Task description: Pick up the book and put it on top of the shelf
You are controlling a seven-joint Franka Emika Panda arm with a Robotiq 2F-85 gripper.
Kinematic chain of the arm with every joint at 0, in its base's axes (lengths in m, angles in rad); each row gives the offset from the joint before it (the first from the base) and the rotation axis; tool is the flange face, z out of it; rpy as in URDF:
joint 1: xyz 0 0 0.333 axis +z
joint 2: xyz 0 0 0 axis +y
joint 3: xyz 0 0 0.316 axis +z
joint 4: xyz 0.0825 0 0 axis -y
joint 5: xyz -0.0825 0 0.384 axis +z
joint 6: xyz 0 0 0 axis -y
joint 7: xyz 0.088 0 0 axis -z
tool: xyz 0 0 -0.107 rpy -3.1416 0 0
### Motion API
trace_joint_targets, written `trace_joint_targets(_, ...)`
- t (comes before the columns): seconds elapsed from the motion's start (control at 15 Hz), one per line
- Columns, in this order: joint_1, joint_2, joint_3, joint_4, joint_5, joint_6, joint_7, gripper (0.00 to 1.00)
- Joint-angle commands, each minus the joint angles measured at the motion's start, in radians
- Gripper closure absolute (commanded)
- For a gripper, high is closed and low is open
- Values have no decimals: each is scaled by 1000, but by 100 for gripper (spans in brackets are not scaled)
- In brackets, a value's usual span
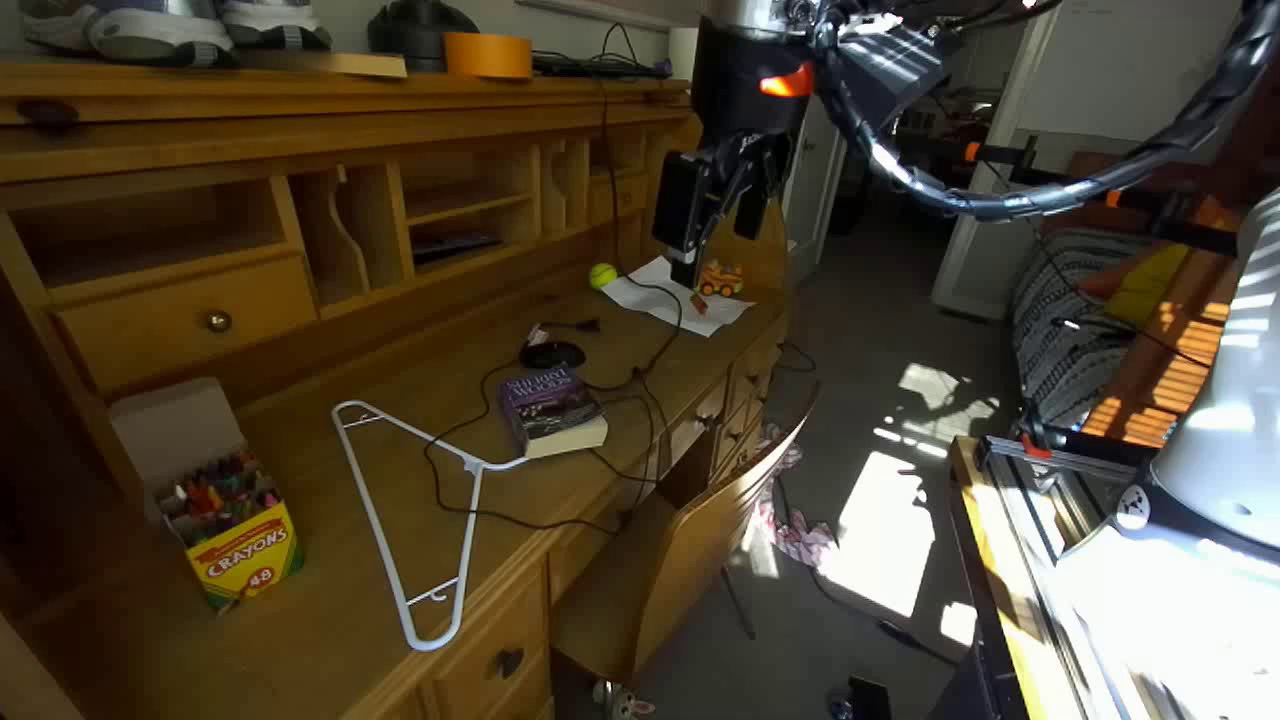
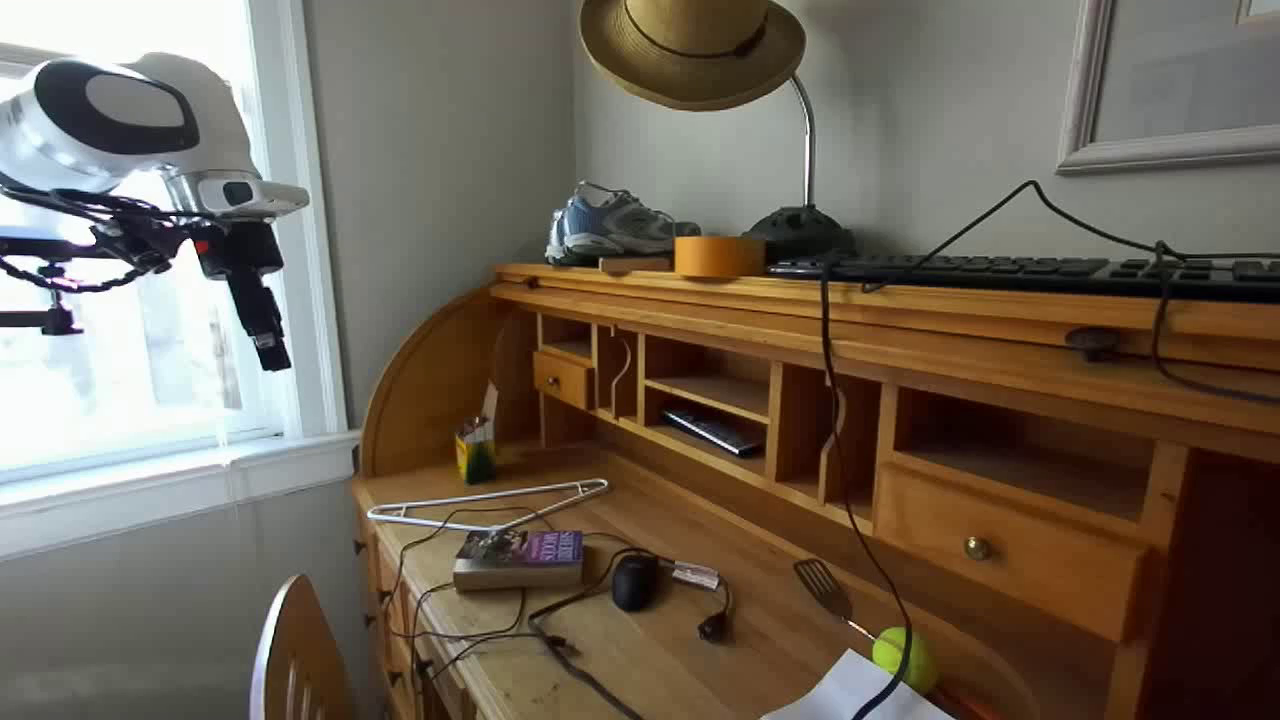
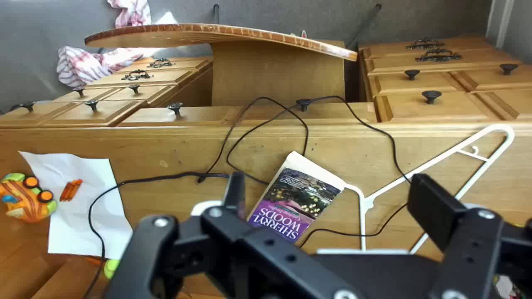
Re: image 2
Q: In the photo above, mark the white paper sheet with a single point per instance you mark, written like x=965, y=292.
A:
x=858, y=688

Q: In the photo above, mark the black device in cubby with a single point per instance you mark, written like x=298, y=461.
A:
x=719, y=435

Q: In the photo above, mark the wooden roll-top desk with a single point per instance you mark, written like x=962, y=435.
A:
x=1068, y=499

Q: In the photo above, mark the framed wall picture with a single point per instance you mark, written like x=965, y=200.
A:
x=1175, y=84

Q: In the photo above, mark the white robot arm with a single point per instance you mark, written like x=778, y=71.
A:
x=155, y=159

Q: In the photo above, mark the tan straw hat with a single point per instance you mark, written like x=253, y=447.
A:
x=692, y=53

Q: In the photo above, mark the blue grey sneaker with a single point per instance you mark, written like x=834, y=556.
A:
x=608, y=222

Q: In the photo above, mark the white plastic clothes hanger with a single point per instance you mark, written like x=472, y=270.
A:
x=488, y=514

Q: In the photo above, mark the black computer mouse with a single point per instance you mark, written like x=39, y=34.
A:
x=635, y=580

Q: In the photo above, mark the yellow tennis ball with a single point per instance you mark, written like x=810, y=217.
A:
x=907, y=658

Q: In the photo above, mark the yellow tape roll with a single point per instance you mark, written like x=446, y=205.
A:
x=719, y=258

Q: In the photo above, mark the black computer keyboard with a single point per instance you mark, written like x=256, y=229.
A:
x=1252, y=280

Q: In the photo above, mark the small purple grey book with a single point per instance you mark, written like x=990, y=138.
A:
x=517, y=560

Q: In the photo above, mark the yellow green crayon box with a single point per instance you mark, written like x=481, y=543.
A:
x=478, y=451

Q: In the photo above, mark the wooden chair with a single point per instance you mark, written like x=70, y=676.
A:
x=298, y=670

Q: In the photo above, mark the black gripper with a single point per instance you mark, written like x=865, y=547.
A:
x=242, y=258

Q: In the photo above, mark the black desk lamp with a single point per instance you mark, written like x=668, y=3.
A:
x=803, y=229

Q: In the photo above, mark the small handheld mirror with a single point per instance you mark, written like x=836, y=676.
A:
x=820, y=586

